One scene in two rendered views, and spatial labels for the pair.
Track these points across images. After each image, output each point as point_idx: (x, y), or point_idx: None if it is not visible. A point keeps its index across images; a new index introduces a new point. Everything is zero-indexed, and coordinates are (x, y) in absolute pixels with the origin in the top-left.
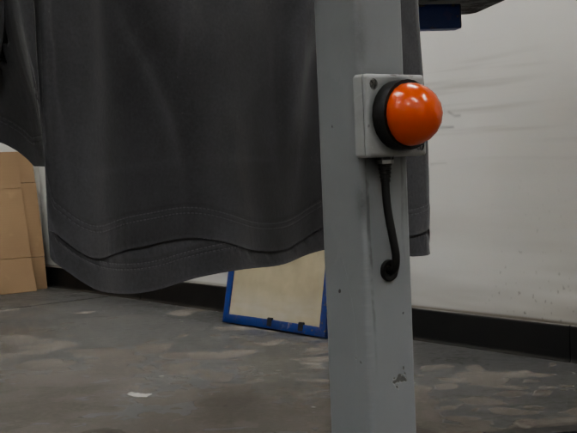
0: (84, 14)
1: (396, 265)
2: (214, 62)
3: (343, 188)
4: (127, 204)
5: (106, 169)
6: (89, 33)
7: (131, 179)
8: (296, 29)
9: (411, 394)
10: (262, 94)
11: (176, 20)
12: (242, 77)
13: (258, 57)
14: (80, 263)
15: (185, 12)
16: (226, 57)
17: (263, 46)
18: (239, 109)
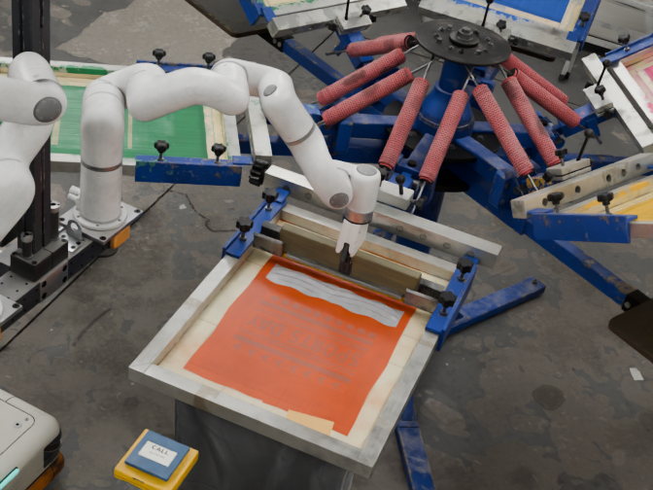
0: (189, 436)
1: None
2: (235, 465)
3: None
4: (201, 480)
5: (194, 471)
6: (191, 440)
7: (204, 475)
8: (274, 470)
9: None
10: (257, 479)
11: (222, 449)
12: (247, 472)
13: (256, 470)
14: (179, 487)
15: (224, 449)
16: (240, 466)
17: (258, 468)
18: (243, 479)
